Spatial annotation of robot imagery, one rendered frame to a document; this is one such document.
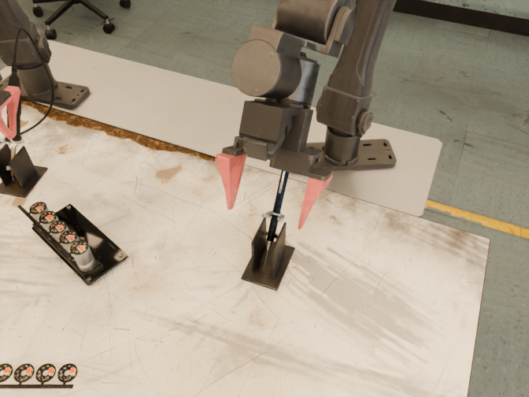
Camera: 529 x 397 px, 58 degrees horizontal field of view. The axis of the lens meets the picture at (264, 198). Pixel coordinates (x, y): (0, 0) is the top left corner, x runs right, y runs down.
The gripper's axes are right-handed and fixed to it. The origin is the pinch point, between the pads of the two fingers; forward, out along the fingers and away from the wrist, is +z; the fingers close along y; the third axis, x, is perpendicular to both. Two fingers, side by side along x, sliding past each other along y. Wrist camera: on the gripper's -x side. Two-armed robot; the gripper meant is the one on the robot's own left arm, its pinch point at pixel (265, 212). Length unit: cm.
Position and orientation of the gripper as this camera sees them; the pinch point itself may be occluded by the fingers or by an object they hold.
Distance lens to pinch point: 62.4
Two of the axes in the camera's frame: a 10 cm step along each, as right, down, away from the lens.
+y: 9.4, 2.5, -2.3
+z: -1.9, 9.5, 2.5
